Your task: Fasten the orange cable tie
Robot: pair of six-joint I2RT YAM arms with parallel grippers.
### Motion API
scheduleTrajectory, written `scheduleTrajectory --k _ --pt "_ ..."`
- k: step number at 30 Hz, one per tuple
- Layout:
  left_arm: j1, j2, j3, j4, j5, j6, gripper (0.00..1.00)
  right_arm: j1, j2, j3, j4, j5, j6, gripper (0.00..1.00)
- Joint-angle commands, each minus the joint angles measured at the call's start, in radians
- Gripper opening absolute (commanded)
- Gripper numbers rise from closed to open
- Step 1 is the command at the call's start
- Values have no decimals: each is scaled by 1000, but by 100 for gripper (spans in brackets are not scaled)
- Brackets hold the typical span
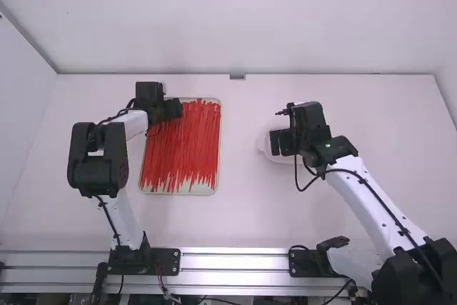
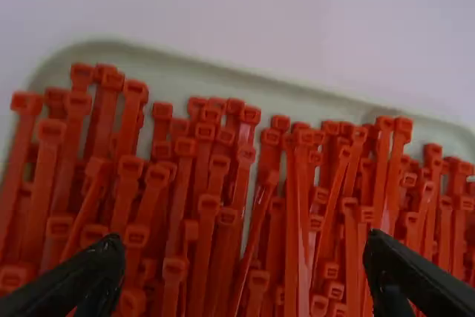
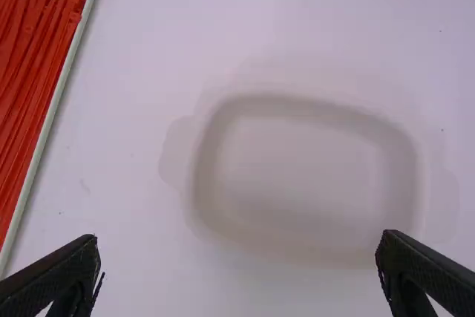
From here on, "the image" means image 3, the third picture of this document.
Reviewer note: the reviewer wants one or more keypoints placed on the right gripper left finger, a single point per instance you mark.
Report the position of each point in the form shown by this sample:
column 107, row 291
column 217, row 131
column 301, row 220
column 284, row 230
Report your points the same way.
column 48, row 280

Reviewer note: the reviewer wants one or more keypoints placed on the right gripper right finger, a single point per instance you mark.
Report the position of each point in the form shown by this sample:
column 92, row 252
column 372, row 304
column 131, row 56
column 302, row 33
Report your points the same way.
column 426, row 276

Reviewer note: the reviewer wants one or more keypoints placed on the white dish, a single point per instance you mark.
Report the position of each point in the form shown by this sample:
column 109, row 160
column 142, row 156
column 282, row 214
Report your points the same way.
column 297, row 183

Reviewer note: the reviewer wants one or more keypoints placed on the pale tray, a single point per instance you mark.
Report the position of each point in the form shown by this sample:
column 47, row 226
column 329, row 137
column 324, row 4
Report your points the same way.
column 71, row 72

